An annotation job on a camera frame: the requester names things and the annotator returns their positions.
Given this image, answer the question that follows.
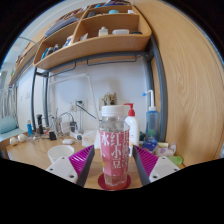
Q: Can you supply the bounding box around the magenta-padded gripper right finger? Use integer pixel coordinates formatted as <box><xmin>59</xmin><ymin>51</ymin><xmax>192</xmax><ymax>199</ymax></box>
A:
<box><xmin>131</xmin><ymin>144</ymin><xmax>181</xmax><ymax>187</ymax></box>

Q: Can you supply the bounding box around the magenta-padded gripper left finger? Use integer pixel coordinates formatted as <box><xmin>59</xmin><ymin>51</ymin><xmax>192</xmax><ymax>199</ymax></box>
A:
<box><xmin>45</xmin><ymin>144</ymin><xmax>96</xmax><ymax>188</ymax></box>

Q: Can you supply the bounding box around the pink-labelled clear drink bottle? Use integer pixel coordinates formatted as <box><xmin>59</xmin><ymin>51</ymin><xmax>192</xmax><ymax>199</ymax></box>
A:
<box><xmin>98</xmin><ymin>105</ymin><xmax>131</xmax><ymax>191</ymax></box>

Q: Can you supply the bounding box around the light green flat pack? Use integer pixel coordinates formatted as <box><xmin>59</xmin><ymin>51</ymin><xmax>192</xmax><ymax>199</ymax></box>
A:
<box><xmin>166</xmin><ymin>155</ymin><xmax>184</xmax><ymax>166</ymax></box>

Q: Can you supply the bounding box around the white paper cup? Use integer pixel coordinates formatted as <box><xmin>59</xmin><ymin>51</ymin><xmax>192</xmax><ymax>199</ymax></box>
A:
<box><xmin>47</xmin><ymin>144</ymin><xmax>75</xmax><ymax>164</ymax></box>

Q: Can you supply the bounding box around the white tissue pack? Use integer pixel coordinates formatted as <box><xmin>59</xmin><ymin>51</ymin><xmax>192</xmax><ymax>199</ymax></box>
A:
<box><xmin>81</xmin><ymin>129</ymin><xmax>101</xmax><ymax>149</ymax></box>

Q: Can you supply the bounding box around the flat round red coaster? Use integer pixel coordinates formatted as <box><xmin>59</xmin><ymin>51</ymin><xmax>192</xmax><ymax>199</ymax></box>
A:
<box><xmin>97</xmin><ymin>173</ymin><xmax>132</xmax><ymax>192</ymax></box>

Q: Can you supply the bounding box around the blue long-nozzle squeeze bottle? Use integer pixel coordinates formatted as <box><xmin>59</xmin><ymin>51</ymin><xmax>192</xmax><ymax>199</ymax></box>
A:
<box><xmin>142</xmin><ymin>89</ymin><xmax>161</xmax><ymax>143</ymax></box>

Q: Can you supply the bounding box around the white red-topped pump bottle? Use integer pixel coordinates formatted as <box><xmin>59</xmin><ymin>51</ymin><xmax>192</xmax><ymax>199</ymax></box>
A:
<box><xmin>123</xmin><ymin>102</ymin><xmax>141</xmax><ymax>148</ymax></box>

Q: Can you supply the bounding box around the black cylindrical gadget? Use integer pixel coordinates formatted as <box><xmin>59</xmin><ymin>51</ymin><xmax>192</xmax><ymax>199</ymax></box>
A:
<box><xmin>35</xmin><ymin>114</ymin><xmax>44</xmax><ymax>135</ymax></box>

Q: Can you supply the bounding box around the small blue bottle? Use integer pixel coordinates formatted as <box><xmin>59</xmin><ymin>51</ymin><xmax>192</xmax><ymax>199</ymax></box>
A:
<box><xmin>26</xmin><ymin>119</ymin><xmax>34</xmax><ymax>137</ymax></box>

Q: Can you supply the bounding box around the teal cushion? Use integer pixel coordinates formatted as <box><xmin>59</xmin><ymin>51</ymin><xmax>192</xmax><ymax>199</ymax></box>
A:
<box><xmin>0</xmin><ymin>115</ymin><xmax>18</xmax><ymax>134</ymax></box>

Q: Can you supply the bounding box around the wooden tree-man figurine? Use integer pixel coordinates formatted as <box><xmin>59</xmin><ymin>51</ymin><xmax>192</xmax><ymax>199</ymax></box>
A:
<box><xmin>102</xmin><ymin>92</ymin><xmax>118</xmax><ymax>107</ymax></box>

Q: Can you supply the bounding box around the light wooden wardrobe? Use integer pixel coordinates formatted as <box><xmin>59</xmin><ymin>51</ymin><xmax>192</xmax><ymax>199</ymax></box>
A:
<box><xmin>133</xmin><ymin>0</ymin><xmax>224</xmax><ymax>168</ymax></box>

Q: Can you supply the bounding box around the grey metal desk frame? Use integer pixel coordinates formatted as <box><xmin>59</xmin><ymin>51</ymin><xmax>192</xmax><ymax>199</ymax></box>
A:
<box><xmin>30</xmin><ymin>34</ymin><xmax>168</xmax><ymax>143</ymax></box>

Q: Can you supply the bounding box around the wooden wall shelf unit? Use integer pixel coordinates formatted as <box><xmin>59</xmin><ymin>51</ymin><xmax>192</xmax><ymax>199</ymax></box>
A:
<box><xmin>8</xmin><ymin>0</ymin><xmax>153</xmax><ymax>86</ymax></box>

